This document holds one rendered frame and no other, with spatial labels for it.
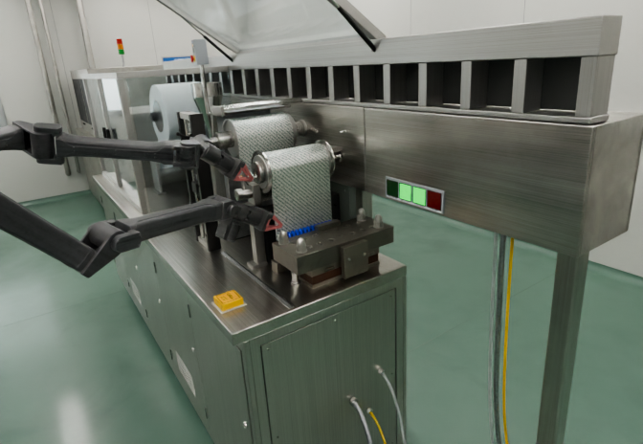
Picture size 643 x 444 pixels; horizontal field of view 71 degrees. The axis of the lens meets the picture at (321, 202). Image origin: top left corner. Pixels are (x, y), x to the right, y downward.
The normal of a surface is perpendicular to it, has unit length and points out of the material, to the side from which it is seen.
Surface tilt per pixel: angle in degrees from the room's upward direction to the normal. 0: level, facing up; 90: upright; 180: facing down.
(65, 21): 90
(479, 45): 90
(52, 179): 90
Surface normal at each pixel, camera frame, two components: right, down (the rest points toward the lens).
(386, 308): 0.56, 0.22
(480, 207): -0.83, 0.22
